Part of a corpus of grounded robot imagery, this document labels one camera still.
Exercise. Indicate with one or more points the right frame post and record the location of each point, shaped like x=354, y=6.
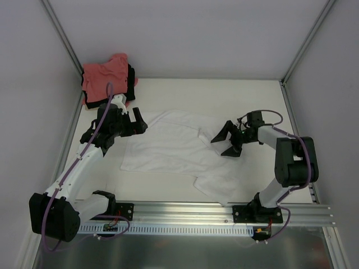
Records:
x=323, y=14

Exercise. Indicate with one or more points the frame post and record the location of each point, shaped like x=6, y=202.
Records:
x=323, y=14
x=54, y=20

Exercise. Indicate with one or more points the white slotted cable duct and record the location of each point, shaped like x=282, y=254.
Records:
x=167, y=229

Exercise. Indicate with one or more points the left frame post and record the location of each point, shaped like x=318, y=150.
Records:
x=54, y=20

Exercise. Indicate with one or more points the left side frame rail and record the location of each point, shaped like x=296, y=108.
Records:
x=70, y=132

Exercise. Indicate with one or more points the white t shirt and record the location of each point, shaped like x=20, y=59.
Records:
x=179, y=142

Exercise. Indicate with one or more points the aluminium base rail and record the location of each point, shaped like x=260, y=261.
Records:
x=183, y=212

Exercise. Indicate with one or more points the top pink folded shirt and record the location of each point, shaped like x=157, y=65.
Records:
x=97, y=75

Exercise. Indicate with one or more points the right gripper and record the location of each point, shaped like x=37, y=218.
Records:
x=235, y=137

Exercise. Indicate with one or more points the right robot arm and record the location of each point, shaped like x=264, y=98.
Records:
x=295, y=165

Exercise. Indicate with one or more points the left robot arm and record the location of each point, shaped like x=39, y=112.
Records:
x=55, y=213

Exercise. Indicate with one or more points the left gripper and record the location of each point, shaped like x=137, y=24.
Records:
x=130, y=126

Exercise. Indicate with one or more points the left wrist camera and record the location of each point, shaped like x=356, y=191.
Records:
x=120, y=101

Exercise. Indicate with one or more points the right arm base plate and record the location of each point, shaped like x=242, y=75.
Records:
x=247, y=214

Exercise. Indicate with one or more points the right side frame rail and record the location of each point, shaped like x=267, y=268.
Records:
x=293, y=122

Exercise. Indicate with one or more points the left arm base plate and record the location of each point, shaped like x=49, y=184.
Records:
x=125, y=210

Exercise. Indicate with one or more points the frame rail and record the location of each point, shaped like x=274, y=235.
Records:
x=70, y=132
x=293, y=122

